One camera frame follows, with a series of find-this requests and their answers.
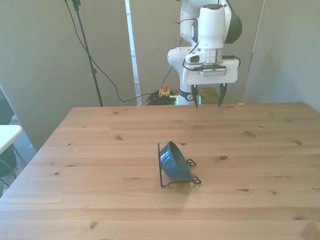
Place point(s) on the black camera stand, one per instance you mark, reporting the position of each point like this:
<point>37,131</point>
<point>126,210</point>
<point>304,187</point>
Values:
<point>86,52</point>

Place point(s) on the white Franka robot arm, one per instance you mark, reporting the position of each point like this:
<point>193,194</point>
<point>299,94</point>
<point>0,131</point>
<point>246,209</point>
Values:
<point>211,27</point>

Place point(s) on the yellow emergency stop box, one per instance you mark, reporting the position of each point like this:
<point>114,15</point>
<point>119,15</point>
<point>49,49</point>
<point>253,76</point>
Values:
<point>164,92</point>

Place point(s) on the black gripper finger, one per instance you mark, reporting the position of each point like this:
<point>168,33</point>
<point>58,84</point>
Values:
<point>195,96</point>
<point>222,95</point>

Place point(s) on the dark blue bowl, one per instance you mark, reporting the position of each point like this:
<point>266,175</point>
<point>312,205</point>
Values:
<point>175,162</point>

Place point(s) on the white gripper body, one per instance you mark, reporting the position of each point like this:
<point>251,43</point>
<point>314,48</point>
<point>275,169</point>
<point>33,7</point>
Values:
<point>232,71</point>

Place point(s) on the white vertical partition post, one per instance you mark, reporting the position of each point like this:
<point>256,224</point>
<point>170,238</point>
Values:
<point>132,50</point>

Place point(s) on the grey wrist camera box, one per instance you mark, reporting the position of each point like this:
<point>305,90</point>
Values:
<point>215,72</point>

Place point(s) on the white side table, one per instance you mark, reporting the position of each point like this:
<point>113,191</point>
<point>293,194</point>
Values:
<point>7,135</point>

